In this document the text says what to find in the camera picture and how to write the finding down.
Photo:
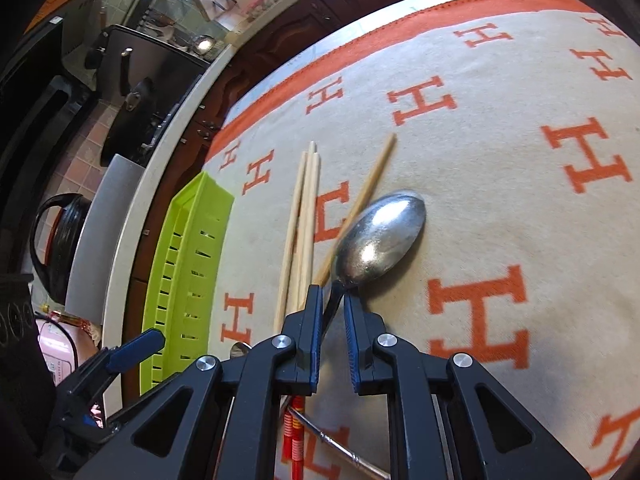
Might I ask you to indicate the orange wall cabinet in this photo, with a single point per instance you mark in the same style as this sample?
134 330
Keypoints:
65 0

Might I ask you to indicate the black pressure cooker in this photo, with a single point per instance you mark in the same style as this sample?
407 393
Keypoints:
65 240

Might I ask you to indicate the orange patterned blanket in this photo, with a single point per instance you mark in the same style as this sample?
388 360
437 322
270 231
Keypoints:
475 160

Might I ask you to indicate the green plastic utensil tray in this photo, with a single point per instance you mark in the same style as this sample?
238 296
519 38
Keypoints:
215 210

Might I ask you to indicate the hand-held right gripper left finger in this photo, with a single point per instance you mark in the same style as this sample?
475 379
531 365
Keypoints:
316 350

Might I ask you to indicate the white kitchen countertop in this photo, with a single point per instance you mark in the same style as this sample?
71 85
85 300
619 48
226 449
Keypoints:
132 270

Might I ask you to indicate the brown wooden base cabinets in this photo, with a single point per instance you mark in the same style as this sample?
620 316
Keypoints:
280 45

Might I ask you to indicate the black wok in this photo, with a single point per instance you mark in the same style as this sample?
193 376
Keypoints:
125 135

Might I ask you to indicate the patterned ceramic bowl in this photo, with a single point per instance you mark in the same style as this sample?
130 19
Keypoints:
205 45

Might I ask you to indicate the small metal spoon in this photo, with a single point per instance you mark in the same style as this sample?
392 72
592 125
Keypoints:
240 350

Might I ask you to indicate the black gas stove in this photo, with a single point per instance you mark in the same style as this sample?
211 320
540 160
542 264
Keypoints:
167 125

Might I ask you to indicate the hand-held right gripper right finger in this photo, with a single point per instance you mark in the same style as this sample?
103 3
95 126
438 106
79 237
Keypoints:
352 350

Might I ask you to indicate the slim metal utensil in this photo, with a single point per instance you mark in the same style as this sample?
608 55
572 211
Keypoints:
345 447

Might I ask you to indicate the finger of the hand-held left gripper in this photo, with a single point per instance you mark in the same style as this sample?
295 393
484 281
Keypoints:
135 350
82 419

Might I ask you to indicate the black appliance with rings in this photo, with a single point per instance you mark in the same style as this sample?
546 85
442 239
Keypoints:
17 310

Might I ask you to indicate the white red-striped chopstick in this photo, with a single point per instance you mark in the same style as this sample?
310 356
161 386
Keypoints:
288 430
298 440

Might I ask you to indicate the clear food container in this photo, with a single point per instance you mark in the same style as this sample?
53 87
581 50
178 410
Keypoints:
262 2

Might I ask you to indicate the black range hood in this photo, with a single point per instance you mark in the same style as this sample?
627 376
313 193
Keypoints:
30 125

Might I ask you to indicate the low stainless steel divider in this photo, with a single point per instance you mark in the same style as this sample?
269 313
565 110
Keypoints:
100 220

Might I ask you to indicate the tall reflective steel panel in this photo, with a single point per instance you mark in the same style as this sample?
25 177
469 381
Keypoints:
165 60

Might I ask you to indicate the large metal spoon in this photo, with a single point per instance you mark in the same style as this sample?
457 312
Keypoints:
380 240

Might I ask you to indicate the pink appliance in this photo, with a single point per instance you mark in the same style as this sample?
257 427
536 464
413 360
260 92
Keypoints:
55 355

